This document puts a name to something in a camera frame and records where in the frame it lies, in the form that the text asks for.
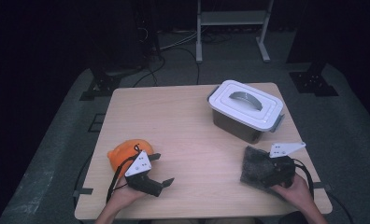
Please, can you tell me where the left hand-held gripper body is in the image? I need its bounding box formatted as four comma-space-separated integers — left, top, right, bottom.
124, 150, 164, 198

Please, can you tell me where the grey tape strip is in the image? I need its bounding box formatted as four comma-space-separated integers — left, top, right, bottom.
308, 181, 333, 191
72, 187, 94, 198

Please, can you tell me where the smoky transparent storage box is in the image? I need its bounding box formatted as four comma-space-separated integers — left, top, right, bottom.
206, 85, 286, 145

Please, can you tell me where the white floor cable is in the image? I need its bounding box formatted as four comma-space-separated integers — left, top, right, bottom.
159, 31, 200, 51

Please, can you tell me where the black stand base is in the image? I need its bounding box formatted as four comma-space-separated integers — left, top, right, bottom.
289, 60, 340, 97
78, 66, 144, 102

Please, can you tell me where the person's right hand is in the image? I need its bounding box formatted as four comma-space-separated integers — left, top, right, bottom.
271, 173, 315, 210

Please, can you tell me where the black tape floor marking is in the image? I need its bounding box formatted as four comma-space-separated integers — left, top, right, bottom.
88, 113, 107, 133

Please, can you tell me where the right hand-held gripper cable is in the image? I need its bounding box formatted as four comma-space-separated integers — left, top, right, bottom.
292, 158, 315, 200

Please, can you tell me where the left hand-held gripper cable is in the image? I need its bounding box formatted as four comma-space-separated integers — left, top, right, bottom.
106, 144, 142, 203

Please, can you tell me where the grey fuzzy cloth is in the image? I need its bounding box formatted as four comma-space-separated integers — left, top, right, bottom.
239, 145, 296, 200

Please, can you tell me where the person's left hand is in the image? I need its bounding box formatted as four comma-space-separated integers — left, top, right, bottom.
109, 186, 149, 213

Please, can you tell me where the orange plush toy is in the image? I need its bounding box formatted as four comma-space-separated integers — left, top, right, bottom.
107, 138, 155, 180

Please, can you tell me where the hand-held gripper cable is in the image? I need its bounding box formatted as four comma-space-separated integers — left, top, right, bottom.
292, 158, 315, 200
106, 144, 142, 203

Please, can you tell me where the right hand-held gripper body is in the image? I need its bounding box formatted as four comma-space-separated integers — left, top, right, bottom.
268, 141, 306, 188

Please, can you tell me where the white metal stand frame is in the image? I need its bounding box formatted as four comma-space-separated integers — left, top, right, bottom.
195, 0, 275, 64

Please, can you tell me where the black floor cable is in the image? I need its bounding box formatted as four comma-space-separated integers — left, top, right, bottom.
132, 46, 203, 88

